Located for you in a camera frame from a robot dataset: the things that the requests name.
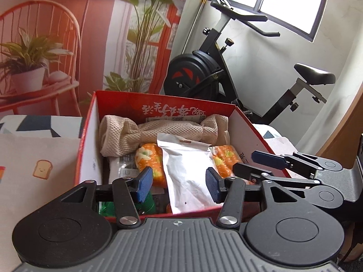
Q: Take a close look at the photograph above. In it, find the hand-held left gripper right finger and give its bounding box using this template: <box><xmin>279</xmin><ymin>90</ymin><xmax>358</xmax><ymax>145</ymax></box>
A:
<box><xmin>206</xmin><ymin>167</ymin><xmax>295</xmax><ymax>229</ymax></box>

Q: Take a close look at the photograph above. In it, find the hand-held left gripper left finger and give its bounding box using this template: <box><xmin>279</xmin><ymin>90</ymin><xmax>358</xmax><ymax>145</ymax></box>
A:
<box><xmin>59</xmin><ymin>167</ymin><xmax>154</xmax><ymax>229</ymax></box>

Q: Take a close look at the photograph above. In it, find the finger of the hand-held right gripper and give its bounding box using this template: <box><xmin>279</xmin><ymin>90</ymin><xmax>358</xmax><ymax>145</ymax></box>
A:
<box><xmin>252</xmin><ymin>151</ymin><xmax>324</xmax><ymax>176</ymax></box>
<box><xmin>233</xmin><ymin>163</ymin><xmax>318</xmax><ymax>189</ymax></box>

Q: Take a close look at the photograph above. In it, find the orange snack packet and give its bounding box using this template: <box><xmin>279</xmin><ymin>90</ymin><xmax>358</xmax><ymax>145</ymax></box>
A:
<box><xmin>135</xmin><ymin>143</ymin><xmax>247</xmax><ymax>189</ymax></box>

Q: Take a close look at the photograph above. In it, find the white foil pouch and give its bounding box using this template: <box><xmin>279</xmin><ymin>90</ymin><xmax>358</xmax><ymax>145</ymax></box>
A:
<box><xmin>157</xmin><ymin>133</ymin><xmax>224</xmax><ymax>214</ymax></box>

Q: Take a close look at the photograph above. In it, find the beige knitted towel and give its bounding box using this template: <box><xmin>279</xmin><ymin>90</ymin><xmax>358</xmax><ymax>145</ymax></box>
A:
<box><xmin>99</xmin><ymin>113</ymin><xmax>230</xmax><ymax>158</ymax></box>

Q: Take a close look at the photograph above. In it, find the red cardboard box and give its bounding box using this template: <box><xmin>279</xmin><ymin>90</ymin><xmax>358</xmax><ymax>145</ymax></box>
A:
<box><xmin>74</xmin><ymin>90</ymin><xmax>292</xmax><ymax>223</ymax></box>

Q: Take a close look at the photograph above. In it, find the clear printed plastic packet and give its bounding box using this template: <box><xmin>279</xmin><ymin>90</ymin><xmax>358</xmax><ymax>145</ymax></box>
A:
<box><xmin>109</xmin><ymin>154</ymin><xmax>142</xmax><ymax>186</ymax></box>

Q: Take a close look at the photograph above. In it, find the wooden furniture panel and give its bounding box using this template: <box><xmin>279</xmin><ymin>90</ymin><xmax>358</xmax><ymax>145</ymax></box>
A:
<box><xmin>315</xmin><ymin>91</ymin><xmax>363</xmax><ymax>170</ymax></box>

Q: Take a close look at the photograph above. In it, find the printed blanket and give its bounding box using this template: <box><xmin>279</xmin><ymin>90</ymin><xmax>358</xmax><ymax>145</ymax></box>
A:
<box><xmin>0</xmin><ymin>115</ymin><xmax>298</xmax><ymax>261</ymax></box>

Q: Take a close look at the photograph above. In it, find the black exercise bike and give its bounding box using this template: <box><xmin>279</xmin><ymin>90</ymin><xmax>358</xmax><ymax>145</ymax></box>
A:
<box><xmin>163</xmin><ymin>0</ymin><xmax>336</xmax><ymax>125</ymax></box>

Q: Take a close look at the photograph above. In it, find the window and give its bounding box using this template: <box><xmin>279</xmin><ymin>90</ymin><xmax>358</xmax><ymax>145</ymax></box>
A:
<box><xmin>237</xmin><ymin>0</ymin><xmax>331</xmax><ymax>41</ymax></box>

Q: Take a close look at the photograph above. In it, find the metal stand pole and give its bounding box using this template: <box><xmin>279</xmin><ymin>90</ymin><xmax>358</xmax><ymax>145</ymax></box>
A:
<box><xmin>184</xmin><ymin>0</ymin><xmax>205</xmax><ymax>56</ymax></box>

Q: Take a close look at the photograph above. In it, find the printed wall backdrop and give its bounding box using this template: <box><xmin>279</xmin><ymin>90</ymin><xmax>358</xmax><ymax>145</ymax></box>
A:
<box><xmin>0</xmin><ymin>0</ymin><xmax>189</xmax><ymax>117</ymax></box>

